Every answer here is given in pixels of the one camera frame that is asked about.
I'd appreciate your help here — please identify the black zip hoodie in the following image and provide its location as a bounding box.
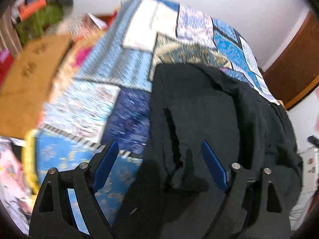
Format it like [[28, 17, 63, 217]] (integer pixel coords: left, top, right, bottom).
[[114, 64, 303, 238]]

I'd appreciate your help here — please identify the blue patchwork bedspread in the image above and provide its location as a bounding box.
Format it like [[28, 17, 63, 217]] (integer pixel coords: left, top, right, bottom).
[[34, 0, 281, 234]]

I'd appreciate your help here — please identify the yellow cloth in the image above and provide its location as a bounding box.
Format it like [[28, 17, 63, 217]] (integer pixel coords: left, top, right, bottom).
[[22, 129, 40, 194]]

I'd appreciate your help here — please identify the wooden wardrobe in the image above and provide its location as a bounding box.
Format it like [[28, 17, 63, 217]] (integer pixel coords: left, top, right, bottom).
[[263, 12, 318, 110]]

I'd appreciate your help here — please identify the red plush toy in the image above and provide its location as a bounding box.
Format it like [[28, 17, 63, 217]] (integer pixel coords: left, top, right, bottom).
[[0, 49, 14, 85]]

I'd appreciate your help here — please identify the green patterned box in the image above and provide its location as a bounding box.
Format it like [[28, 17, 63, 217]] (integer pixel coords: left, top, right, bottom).
[[15, 3, 63, 45]]

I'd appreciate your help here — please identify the striped red curtain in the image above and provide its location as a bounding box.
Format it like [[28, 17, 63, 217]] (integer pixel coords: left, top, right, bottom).
[[0, 7, 23, 58]]

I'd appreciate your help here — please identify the orange box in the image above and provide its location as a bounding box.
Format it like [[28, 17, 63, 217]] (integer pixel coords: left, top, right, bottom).
[[18, 0, 46, 22]]

